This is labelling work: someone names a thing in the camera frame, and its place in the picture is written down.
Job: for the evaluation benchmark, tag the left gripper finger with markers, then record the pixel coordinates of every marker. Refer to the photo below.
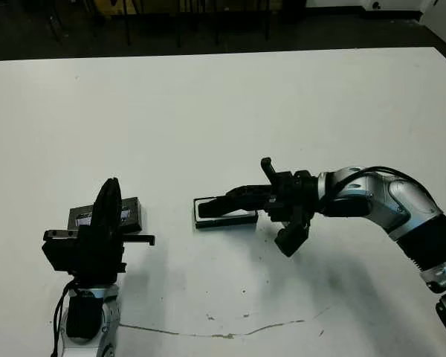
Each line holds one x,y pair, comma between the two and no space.
117,208
105,208

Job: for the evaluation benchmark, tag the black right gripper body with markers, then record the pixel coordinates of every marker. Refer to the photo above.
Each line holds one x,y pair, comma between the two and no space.
295,195

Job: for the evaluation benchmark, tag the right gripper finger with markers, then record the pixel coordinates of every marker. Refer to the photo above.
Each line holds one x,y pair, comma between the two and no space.
251,191
260,207

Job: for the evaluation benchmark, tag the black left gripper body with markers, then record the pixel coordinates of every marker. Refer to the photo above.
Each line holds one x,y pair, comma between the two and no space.
98,256

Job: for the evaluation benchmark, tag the black printed box lid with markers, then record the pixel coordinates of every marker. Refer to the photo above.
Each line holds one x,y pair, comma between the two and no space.
134,215

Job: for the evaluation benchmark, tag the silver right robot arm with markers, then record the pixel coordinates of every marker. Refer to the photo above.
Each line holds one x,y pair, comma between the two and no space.
401,201

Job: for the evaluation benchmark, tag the black box white insert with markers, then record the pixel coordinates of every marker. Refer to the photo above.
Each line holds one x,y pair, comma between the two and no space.
226,222

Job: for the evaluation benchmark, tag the black waste bin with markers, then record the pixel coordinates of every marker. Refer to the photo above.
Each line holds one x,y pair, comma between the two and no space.
293,4

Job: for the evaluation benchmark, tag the black metal-legged chair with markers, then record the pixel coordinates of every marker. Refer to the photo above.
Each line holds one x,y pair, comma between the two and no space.
148,2

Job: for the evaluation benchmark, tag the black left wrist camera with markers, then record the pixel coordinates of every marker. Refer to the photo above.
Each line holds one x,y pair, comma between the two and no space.
59,256

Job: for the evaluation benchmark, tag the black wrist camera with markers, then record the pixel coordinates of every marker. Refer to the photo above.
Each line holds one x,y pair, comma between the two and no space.
59,256
291,240

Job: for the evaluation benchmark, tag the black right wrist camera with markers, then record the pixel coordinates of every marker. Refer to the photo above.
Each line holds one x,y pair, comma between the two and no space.
291,240

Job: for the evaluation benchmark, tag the black wall knob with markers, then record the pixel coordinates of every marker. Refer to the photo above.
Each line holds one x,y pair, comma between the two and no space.
376,4

